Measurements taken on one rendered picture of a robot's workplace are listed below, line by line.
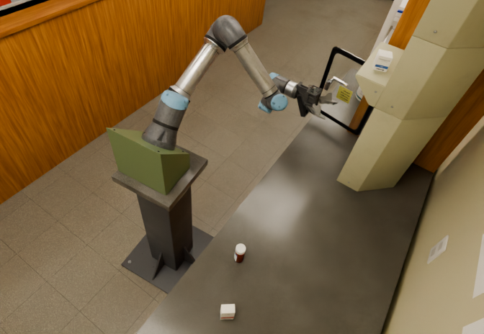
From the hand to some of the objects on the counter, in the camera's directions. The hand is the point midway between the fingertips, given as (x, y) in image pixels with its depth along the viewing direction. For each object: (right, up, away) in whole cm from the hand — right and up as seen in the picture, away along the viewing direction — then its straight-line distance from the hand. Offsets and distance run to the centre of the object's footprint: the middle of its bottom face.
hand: (331, 111), depth 156 cm
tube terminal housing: (+23, -29, +11) cm, 39 cm away
